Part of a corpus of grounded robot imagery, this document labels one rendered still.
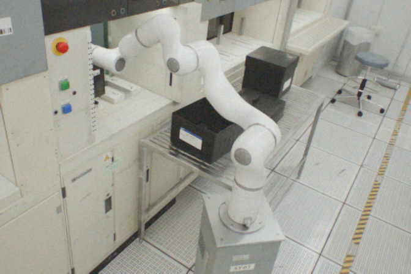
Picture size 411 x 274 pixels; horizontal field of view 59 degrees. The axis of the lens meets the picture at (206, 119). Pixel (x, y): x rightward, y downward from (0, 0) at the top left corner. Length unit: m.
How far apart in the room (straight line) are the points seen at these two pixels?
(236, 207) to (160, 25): 0.74
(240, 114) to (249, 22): 2.10
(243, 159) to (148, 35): 0.57
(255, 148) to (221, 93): 0.23
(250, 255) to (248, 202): 0.23
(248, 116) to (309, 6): 3.48
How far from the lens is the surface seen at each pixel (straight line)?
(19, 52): 1.30
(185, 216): 2.57
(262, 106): 2.15
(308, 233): 2.67
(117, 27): 2.20
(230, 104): 1.27
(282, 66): 2.38
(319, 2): 4.66
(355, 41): 5.27
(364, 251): 2.74
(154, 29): 1.36
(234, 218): 1.49
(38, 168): 1.54
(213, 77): 1.29
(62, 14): 1.38
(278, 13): 3.20
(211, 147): 1.71
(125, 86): 2.12
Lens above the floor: 1.83
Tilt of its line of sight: 30 degrees down
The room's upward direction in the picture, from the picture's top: 7 degrees clockwise
